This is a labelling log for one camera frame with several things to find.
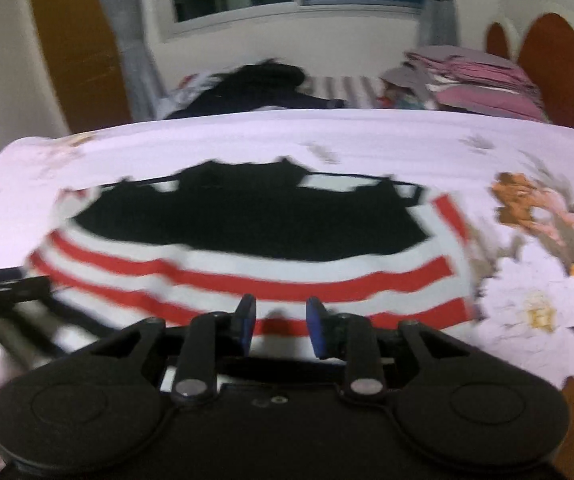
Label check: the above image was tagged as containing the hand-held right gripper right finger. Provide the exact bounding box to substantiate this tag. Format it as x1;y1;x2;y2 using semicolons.
306;297;472;398

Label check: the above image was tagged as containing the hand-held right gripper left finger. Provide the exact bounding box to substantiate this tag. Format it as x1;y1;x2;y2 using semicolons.
87;294;257;406

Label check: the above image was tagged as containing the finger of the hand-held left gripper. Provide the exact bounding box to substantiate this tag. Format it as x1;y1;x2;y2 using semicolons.
0;267;51;324

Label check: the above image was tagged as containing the striped knit sweater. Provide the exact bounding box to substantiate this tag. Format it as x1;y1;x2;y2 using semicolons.
27;157;481;361

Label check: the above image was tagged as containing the pile of dark clothes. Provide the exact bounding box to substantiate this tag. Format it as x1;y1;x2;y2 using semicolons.
166;57;349;121

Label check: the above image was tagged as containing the stack of folded pink clothes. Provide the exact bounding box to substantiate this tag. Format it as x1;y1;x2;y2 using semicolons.
381;44;551;122

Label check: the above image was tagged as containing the pink floral bed sheet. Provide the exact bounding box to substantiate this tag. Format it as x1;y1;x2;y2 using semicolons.
0;106;574;480

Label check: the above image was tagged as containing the grey striped cloth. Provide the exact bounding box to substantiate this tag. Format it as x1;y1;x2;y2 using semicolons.
301;75;389;109

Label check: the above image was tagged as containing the wooden door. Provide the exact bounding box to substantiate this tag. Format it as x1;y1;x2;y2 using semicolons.
26;0;134;134

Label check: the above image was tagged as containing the grey curtain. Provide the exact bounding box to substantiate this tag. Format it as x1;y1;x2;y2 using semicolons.
415;0;462;50
92;0;169;122

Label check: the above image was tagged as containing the red and white headboard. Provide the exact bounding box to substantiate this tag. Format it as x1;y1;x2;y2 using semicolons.
483;4;574;137

